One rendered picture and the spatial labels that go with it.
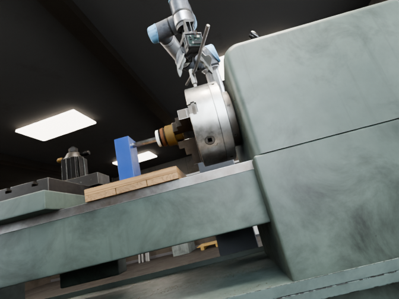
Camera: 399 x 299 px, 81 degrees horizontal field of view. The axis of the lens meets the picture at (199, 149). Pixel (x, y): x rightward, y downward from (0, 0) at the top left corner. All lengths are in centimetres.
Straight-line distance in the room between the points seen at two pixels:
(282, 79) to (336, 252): 49
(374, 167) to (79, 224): 86
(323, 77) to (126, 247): 77
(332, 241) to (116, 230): 59
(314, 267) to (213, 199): 30
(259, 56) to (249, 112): 20
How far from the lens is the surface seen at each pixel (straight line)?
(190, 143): 93
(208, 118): 79
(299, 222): 68
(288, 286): 60
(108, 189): 79
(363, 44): 92
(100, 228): 81
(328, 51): 88
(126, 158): 94
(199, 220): 71
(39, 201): 85
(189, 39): 96
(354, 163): 75
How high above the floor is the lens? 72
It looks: 17 degrees up
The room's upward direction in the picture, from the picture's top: 14 degrees counter-clockwise
